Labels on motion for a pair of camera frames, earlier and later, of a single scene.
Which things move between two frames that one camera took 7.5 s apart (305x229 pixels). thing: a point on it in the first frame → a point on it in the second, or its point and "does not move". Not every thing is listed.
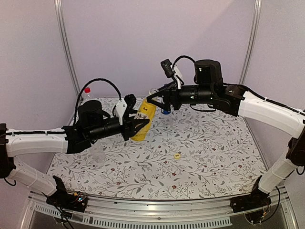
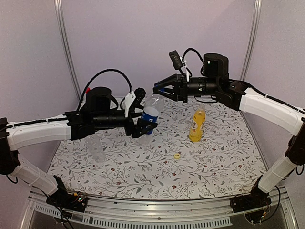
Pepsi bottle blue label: (165, 112) → (153, 119)
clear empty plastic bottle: (96, 150) does not move
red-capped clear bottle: (86, 95) does not move
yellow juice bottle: (147, 112) → (196, 133)
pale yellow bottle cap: (177, 156) does not move
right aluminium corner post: (257, 14) does not move
